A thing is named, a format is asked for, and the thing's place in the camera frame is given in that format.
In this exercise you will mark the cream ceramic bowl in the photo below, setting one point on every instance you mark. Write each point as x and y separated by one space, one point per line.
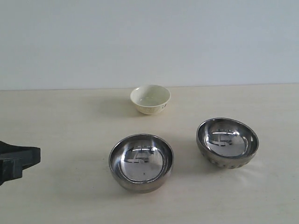
150 99

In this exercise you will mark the smooth steel bowl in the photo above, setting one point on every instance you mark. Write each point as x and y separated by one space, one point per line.
141 163

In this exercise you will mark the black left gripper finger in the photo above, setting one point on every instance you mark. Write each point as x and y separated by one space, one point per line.
29 156
10 169

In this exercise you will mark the dimpled steel bowl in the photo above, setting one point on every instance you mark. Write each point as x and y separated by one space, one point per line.
226 143

